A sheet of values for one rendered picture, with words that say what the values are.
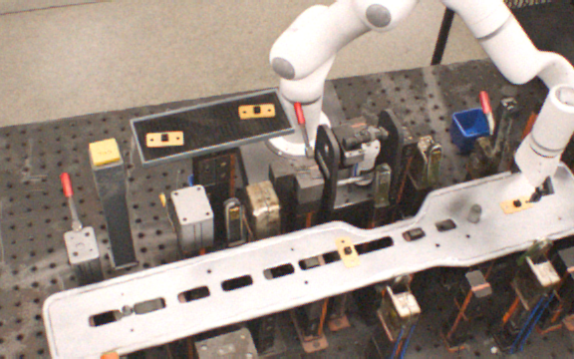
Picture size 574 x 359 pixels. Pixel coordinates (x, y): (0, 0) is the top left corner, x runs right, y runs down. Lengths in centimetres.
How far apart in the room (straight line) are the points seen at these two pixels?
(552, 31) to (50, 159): 155
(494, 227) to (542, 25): 77
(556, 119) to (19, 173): 152
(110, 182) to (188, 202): 21
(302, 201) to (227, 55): 188
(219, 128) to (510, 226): 76
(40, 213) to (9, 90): 141
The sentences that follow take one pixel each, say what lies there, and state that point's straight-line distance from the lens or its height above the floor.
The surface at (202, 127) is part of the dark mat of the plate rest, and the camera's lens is 195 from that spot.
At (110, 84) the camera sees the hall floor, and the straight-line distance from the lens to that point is 370.
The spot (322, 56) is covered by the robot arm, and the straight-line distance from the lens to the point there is 204.
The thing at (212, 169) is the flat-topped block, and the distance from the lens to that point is 202.
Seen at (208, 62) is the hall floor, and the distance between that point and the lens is 376.
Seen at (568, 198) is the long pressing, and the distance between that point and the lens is 220.
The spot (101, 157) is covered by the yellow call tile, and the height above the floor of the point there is 116.
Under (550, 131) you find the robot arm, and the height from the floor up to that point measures 133.
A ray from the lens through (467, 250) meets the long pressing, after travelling 202.
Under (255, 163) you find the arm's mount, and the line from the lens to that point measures 235.
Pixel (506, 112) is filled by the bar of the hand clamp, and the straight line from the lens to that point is 208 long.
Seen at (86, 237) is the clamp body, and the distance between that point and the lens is 191.
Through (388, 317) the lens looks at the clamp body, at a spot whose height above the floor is 97.
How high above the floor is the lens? 263
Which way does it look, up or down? 53 degrees down
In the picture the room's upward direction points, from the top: 6 degrees clockwise
